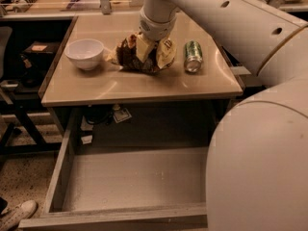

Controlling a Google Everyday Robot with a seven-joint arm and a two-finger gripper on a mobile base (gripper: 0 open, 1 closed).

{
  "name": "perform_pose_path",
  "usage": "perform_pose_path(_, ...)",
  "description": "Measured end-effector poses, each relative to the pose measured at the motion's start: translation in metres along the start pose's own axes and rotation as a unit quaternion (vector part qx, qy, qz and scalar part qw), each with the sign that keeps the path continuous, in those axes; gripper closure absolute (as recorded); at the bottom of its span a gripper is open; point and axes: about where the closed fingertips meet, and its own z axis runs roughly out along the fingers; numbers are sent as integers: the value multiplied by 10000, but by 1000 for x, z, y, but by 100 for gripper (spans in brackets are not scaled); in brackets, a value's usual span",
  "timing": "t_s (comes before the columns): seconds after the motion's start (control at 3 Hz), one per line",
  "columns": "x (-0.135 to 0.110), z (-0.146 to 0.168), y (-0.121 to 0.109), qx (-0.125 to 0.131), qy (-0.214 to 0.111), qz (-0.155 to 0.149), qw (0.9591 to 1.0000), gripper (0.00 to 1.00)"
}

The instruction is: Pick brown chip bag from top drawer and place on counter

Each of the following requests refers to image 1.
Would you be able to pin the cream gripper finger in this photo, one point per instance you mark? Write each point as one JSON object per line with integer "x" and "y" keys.
{"x": 145, "y": 48}

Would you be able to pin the brown sea salt chip bag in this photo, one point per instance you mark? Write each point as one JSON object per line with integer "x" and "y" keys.
{"x": 124, "y": 54}

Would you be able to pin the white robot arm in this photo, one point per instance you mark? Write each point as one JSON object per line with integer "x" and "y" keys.
{"x": 257, "y": 163}

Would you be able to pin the beige counter cabinet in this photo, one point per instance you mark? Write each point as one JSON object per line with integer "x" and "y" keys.
{"x": 108, "y": 84}

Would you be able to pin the grey open drawer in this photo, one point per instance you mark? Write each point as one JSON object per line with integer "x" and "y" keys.
{"x": 144, "y": 174}

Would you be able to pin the green soda can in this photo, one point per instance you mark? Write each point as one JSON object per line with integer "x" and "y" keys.
{"x": 193, "y": 56}

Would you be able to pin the white ceramic bowl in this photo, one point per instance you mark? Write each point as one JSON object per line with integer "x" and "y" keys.
{"x": 85, "y": 54}

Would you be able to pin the black box with label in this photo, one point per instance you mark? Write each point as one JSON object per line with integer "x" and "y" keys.
{"x": 42, "y": 53}

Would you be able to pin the white sneaker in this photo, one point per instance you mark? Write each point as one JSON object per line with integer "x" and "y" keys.
{"x": 15, "y": 215}

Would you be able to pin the white tag on cable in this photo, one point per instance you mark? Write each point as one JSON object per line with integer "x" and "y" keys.
{"x": 121, "y": 115}

